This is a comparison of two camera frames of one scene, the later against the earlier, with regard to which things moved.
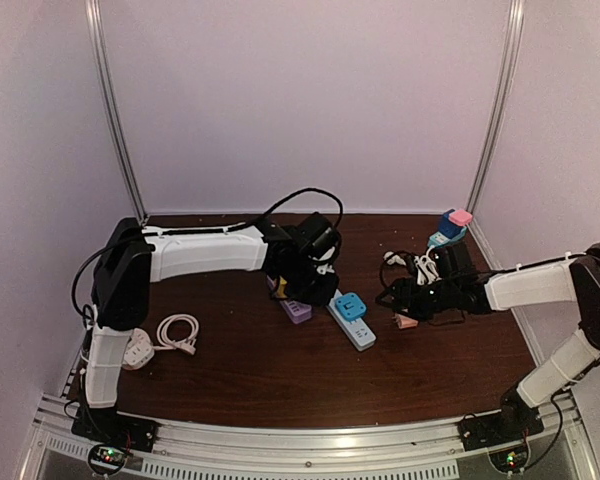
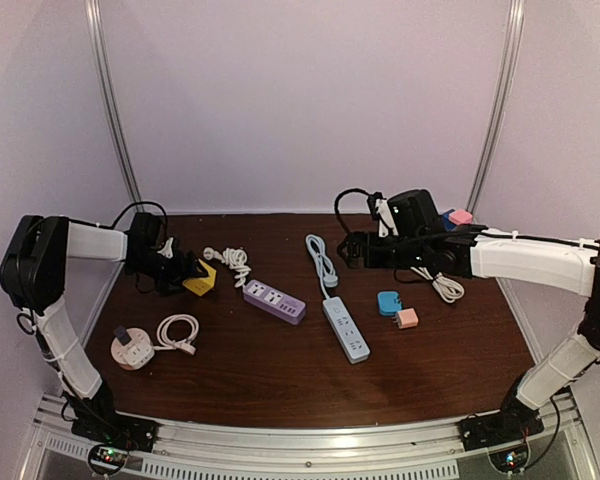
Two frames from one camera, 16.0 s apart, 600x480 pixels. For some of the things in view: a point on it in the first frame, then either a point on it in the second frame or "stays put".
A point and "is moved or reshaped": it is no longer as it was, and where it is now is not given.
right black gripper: x=401 y=287 → x=355 y=240
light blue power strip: x=358 y=331 is moved or reshaped
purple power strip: x=297 y=312 is moved or reshaped
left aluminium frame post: x=94 y=14 stays put
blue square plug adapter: x=350 y=306 is moved or reshaped
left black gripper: x=322 y=298 → x=180 y=274
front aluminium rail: x=554 y=449 stays put
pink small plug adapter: x=404 y=322 stays put
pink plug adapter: x=461 y=217 stays put
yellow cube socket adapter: x=281 y=294 → x=201 y=285
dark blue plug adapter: x=447 y=227 stays put
